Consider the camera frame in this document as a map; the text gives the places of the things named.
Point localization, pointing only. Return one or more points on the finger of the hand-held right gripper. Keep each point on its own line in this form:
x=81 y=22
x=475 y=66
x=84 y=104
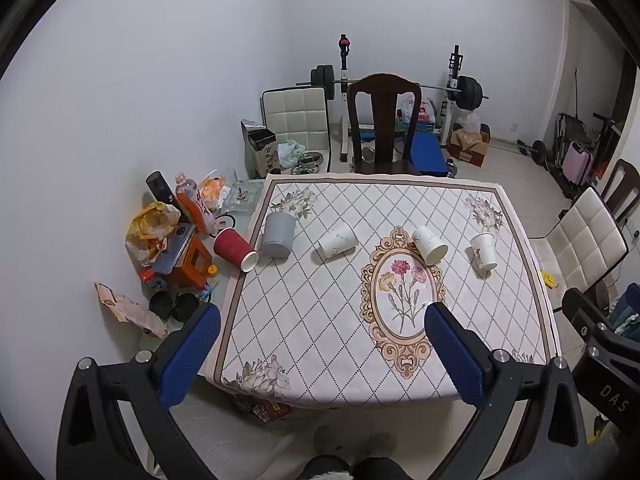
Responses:
x=582 y=307

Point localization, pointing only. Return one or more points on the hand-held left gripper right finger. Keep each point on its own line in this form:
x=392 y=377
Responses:
x=456 y=360

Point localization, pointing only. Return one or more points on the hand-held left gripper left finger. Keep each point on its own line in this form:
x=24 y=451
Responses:
x=192 y=355

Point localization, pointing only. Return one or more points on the white cup with dark print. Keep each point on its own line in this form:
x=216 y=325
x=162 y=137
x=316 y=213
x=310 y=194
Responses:
x=484 y=254

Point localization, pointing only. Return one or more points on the red ribbed paper cup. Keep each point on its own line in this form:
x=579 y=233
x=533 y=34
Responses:
x=234 y=250

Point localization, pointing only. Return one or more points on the white paper cup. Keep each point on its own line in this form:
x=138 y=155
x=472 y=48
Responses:
x=336 y=244
x=429 y=245

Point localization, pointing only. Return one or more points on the grey cup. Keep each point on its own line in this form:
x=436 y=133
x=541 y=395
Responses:
x=278 y=234

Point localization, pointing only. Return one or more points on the dark teal cloth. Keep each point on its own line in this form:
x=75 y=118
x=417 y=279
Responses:
x=626 y=305

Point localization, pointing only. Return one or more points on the black bowl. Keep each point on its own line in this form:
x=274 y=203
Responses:
x=160 y=302
x=183 y=306

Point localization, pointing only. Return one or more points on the white padded chair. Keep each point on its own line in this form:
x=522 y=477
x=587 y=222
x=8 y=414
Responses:
x=297 y=120
x=585 y=240

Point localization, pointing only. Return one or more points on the printed paper leaflet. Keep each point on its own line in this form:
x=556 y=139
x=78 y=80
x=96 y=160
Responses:
x=130 y=310

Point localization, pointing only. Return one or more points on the dark printed packet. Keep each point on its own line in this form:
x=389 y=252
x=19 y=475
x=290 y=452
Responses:
x=260 y=406

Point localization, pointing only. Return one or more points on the orange box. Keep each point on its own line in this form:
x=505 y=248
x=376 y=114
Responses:
x=190 y=260

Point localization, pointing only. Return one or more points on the person's right grey slipper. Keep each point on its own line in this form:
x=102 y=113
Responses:
x=382 y=444

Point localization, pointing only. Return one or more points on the dark wooden chair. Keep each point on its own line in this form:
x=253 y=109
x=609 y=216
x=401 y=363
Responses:
x=622 y=185
x=382 y=125

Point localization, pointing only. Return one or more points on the person's right leg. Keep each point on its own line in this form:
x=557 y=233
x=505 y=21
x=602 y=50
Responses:
x=382 y=469

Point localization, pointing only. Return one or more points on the person's leg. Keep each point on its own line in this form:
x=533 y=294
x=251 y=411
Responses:
x=382 y=469
x=325 y=469

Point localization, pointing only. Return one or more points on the yellow plastic bag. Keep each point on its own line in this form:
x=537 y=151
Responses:
x=150 y=227

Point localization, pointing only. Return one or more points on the floral printed tablecloth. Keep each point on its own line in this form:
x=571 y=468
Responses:
x=325 y=320

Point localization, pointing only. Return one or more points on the orange-label drink bottle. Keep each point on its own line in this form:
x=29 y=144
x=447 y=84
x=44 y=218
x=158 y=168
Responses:
x=195 y=210

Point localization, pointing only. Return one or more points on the pink suitcase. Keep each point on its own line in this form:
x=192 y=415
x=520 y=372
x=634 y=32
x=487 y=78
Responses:
x=577 y=162

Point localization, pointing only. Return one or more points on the orange snack bag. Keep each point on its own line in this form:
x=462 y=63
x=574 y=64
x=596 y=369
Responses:
x=212 y=191

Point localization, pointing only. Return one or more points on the black dumbbell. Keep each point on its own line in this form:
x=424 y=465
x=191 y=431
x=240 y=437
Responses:
x=534 y=149

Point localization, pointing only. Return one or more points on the clear glass tray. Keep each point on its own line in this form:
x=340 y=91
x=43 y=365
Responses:
x=242 y=195

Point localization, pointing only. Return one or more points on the plastic drink bottle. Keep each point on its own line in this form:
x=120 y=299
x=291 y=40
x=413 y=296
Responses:
x=184 y=185

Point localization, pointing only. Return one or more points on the person's left leg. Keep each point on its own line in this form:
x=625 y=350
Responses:
x=325 y=469

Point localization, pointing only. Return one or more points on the black cylindrical flask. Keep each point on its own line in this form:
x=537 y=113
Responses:
x=160 y=187

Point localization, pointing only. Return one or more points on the black folding cart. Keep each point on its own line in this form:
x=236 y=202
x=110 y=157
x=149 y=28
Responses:
x=570 y=132

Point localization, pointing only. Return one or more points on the brown cardboard box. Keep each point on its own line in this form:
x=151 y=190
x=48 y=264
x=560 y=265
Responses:
x=467 y=149

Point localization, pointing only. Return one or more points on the blue weight bench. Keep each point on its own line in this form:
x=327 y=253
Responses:
x=428 y=155

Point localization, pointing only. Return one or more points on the white printed carton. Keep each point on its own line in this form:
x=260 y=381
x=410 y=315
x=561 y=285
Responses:
x=257 y=157

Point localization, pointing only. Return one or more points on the pale green plastic bag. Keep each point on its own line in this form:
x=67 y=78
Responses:
x=290 y=152

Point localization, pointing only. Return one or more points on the stack of metal bowls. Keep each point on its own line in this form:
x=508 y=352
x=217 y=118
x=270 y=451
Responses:
x=310 y=162

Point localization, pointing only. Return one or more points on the barbell with black plates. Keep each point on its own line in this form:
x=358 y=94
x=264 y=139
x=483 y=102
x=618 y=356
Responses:
x=470 y=92

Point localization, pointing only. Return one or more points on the red and white plastic bag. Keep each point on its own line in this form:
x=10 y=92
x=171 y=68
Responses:
x=417 y=110

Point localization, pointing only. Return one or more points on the white squat rack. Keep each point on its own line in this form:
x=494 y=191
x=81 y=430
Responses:
x=345 y=105

